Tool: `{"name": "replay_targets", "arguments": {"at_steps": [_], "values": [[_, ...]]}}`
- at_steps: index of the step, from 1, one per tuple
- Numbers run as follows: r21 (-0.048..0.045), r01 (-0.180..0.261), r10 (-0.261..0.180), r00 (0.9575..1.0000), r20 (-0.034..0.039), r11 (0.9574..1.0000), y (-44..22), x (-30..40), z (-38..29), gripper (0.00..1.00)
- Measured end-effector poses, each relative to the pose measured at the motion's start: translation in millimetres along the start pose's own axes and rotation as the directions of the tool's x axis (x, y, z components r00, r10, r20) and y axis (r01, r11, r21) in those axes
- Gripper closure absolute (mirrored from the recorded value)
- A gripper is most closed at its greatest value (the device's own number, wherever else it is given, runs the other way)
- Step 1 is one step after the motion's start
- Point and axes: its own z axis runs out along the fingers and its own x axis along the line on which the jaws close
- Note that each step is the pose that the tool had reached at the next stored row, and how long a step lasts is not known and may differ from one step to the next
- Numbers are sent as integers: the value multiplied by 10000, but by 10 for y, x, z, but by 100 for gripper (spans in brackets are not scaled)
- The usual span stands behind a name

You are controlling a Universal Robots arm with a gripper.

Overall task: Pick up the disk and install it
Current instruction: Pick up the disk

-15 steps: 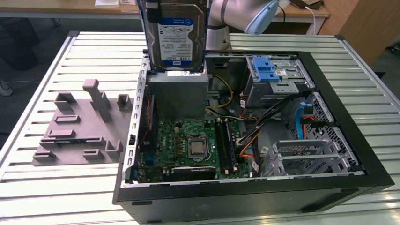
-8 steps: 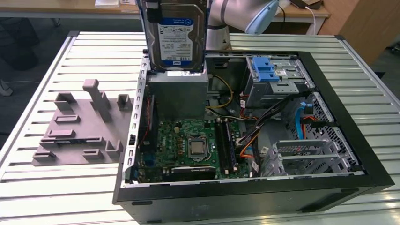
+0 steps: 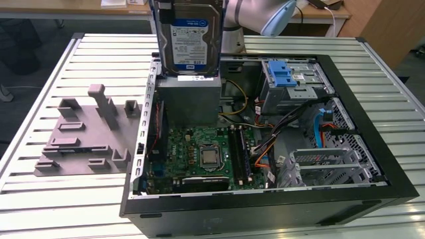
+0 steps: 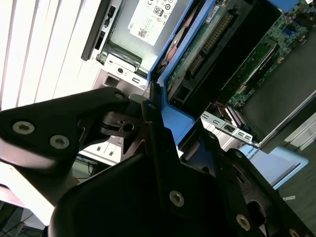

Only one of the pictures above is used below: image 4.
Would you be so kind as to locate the hard disk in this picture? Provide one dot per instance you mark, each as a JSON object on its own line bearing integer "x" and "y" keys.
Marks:
{"x": 177, "y": 118}

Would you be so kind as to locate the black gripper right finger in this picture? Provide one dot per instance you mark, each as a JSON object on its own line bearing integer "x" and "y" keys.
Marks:
{"x": 233, "y": 197}

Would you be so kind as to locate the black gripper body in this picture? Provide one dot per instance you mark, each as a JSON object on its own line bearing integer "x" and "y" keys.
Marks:
{"x": 111, "y": 202}

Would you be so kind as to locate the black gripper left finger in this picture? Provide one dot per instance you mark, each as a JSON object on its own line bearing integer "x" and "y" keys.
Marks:
{"x": 49, "y": 114}

